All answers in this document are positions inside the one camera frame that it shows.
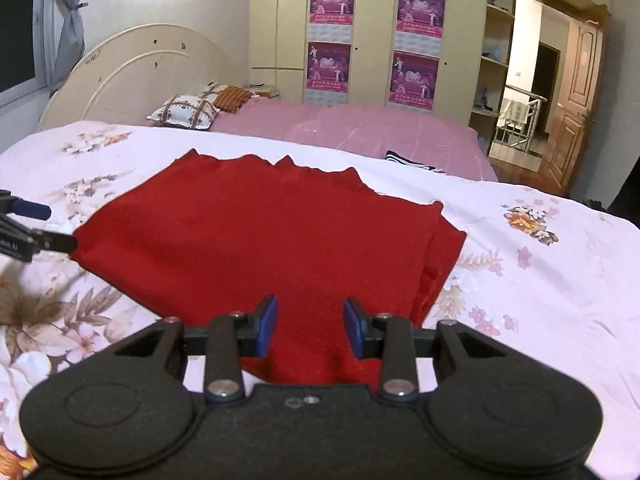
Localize brown wooden door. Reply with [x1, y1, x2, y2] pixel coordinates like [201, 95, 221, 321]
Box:
[542, 7, 608, 196]

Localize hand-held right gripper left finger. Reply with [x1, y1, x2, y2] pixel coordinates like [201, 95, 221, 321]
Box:
[115, 295, 278, 403]

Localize white stair railing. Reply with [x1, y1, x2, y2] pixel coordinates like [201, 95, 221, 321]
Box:
[492, 85, 543, 153]

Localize window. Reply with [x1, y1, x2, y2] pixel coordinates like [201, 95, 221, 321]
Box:
[0, 0, 51, 106]

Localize purple wall poster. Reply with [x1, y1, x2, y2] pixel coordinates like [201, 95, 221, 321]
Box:
[306, 42, 352, 92]
[395, 0, 447, 53]
[309, 0, 356, 43]
[389, 51, 440, 111]

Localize dark striped cloth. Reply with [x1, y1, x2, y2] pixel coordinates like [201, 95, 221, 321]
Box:
[385, 150, 446, 173]

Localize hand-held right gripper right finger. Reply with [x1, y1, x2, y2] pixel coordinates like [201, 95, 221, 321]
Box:
[343, 297, 506, 403]

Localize grey tied curtain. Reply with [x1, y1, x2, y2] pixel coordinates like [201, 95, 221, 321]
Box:
[32, 0, 88, 96]

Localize orange brown pillow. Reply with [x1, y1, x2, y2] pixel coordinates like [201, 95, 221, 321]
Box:
[212, 85, 256, 112]

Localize pink bedspread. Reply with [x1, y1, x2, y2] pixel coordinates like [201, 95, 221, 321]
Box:
[212, 96, 498, 183]

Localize patterned white pillow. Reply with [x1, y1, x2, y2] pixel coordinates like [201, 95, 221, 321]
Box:
[146, 82, 223, 131]

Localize cream curved headboard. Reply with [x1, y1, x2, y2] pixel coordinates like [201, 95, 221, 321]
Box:
[37, 23, 251, 131]

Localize cream open shelf unit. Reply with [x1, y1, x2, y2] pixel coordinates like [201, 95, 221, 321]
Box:
[470, 0, 516, 133]

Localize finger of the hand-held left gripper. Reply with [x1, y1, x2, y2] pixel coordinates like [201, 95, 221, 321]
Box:
[0, 190, 52, 221]
[30, 230, 78, 255]

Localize cream wardrobe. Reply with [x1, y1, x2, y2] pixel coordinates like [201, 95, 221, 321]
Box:
[248, 0, 488, 126]

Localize floral white bed sheet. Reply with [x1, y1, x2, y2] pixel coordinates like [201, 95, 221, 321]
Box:
[0, 121, 640, 480]

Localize red long-sleeved knit dress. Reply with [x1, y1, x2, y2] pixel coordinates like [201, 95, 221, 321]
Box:
[70, 149, 467, 386]

